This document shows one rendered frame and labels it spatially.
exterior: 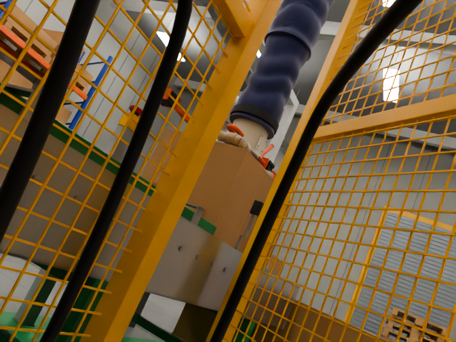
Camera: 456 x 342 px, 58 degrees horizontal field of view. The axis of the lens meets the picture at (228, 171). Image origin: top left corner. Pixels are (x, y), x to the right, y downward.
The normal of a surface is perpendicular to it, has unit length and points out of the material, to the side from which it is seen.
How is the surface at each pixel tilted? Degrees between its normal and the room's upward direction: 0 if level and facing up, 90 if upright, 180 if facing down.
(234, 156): 90
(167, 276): 90
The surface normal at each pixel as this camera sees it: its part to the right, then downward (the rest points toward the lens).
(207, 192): -0.40, -0.40
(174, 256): 0.82, 0.25
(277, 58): -0.15, -0.54
